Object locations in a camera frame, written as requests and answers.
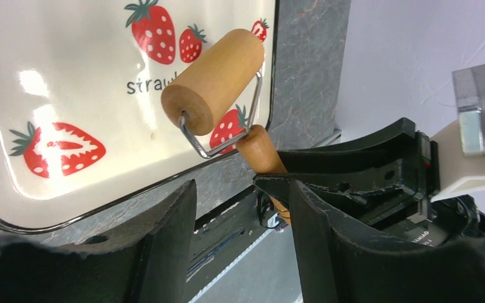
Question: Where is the white strawberry enamel tray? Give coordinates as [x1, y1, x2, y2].
[0, 1, 280, 234]

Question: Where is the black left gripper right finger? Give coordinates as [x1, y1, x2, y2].
[289, 181, 485, 302]

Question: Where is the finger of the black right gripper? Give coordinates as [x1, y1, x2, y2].
[278, 117, 416, 174]
[253, 160, 406, 222]

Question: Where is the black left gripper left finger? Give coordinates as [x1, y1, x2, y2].
[0, 181, 197, 302]

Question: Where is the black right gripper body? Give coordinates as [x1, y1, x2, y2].
[342, 131, 485, 247]

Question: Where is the wooden dough roller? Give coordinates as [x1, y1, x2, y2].
[160, 28, 292, 225]

